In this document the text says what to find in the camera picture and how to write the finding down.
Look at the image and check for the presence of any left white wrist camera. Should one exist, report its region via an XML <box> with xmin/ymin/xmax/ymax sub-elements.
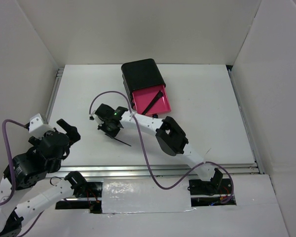
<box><xmin>25</xmin><ymin>113</ymin><xmax>55</xmax><ymax>139</ymax></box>

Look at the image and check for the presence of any black angled powder brush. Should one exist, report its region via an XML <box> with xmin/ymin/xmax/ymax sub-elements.
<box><xmin>142</xmin><ymin>90</ymin><xmax>163</xmax><ymax>115</ymax></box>

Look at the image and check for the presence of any black drawer organizer case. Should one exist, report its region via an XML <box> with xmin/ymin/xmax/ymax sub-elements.
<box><xmin>121</xmin><ymin>58</ymin><xmax>166</xmax><ymax>108</ymax></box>

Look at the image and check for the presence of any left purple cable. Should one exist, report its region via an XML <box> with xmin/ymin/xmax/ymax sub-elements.
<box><xmin>0</xmin><ymin>119</ymin><xmax>32</xmax><ymax>237</ymax></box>

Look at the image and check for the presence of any left aluminium side rail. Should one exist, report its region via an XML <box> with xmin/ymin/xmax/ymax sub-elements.
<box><xmin>46</xmin><ymin>68</ymin><xmax>64</xmax><ymax>114</ymax></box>

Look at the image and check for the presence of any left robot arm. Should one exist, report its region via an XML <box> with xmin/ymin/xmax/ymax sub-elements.
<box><xmin>0</xmin><ymin>116</ymin><xmax>89</xmax><ymax>237</ymax></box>

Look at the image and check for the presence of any white foil-taped cover plate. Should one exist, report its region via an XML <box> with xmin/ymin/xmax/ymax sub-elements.
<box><xmin>102</xmin><ymin>178</ymin><xmax>192</xmax><ymax>214</ymax></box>

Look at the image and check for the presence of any right aluminium side rail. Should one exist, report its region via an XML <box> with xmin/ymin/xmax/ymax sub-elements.
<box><xmin>226</xmin><ymin>65</ymin><xmax>265</xmax><ymax>174</ymax></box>

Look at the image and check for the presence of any pink top drawer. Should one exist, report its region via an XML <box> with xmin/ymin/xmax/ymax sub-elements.
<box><xmin>132</xmin><ymin>85</ymin><xmax>171</xmax><ymax>116</ymax></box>

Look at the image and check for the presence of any aluminium side rail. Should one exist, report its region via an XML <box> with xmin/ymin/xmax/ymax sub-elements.
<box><xmin>226</xmin><ymin>65</ymin><xmax>265</xmax><ymax>174</ymax></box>
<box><xmin>46</xmin><ymin>68</ymin><xmax>64</xmax><ymax>114</ymax></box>

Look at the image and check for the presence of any thin black eyeliner brush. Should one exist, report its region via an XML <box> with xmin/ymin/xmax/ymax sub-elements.
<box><xmin>112</xmin><ymin>137</ymin><xmax>131</xmax><ymax>147</ymax></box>

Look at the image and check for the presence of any aluminium front rail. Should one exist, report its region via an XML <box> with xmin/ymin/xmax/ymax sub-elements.
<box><xmin>46</xmin><ymin>164</ymin><xmax>260</xmax><ymax>178</ymax></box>

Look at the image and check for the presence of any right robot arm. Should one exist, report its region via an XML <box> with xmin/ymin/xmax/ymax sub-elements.
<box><xmin>90</xmin><ymin>104</ymin><xmax>223</xmax><ymax>193</ymax></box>

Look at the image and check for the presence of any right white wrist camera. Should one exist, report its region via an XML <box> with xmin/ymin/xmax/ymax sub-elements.
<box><xmin>89</xmin><ymin>111</ymin><xmax>98</xmax><ymax>121</ymax></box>

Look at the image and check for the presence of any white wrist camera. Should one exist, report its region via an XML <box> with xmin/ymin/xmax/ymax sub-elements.
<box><xmin>89</xmin><ymin>111</ymin><xmax>98</xmax><ymax>121</ymax></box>
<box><xmin>25</xmin><ymin>113</ymin><xmax>55</xmax><ymax>139</ymax></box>

